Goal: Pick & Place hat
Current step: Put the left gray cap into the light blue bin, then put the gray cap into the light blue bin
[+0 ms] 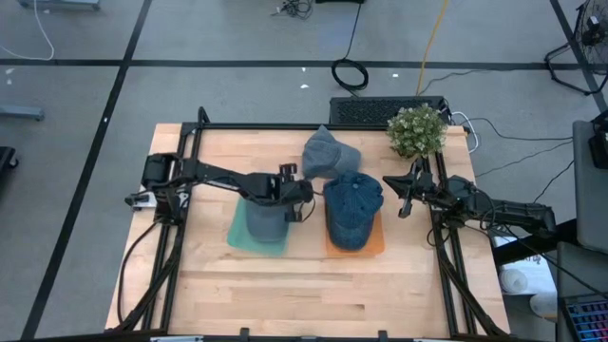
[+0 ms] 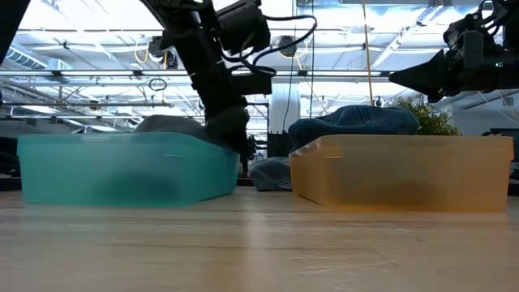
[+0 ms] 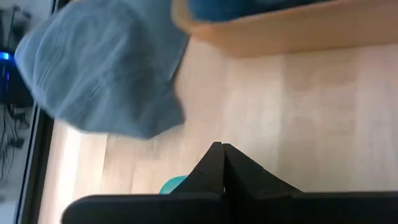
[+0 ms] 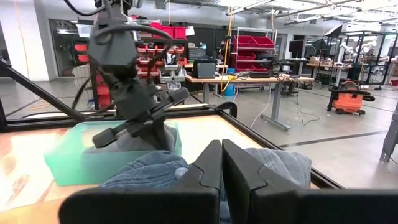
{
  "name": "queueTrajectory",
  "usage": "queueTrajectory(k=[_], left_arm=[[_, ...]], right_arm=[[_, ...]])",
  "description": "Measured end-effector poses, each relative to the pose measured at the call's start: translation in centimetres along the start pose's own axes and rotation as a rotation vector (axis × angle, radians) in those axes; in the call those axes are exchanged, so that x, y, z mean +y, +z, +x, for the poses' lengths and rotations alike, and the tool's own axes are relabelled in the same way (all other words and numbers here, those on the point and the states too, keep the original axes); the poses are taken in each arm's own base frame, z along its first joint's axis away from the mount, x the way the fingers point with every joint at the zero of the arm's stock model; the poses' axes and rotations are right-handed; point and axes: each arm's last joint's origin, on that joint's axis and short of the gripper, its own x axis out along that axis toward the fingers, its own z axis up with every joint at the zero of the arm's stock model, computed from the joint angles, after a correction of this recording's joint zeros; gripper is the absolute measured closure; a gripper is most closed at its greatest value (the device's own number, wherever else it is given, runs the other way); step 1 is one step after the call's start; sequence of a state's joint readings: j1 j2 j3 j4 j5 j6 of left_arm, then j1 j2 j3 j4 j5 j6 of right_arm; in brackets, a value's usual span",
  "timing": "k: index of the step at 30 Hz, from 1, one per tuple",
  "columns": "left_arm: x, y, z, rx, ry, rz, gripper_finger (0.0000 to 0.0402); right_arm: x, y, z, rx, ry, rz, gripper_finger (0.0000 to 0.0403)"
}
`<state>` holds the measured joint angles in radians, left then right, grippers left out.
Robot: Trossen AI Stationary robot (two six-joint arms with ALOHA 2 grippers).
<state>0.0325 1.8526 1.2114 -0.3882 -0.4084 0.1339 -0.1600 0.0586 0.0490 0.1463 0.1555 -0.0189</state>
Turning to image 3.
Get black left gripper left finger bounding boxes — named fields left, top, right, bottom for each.
left=61, top=141, right=225, bottom=224

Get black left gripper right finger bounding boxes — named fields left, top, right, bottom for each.
left=222, top=142, right=398, bottom=224

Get teal plastic bin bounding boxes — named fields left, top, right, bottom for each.
left=159, top=175, right=189, bottom=195

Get dark blue cap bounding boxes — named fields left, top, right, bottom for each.
left=188, top=0, right=330, bottom=22

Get grey cap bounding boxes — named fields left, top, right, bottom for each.
left=14, top=0, right=190, bottom=140

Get orange plastic bin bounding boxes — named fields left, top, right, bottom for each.
left=170, top=0, right=398, bottom=58

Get black device with blue light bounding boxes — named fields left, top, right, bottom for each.
left=0, top=6, right=34, bottom=108

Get black floor cables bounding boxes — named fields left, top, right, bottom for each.
left=0, top=105, right=25, bottom=187

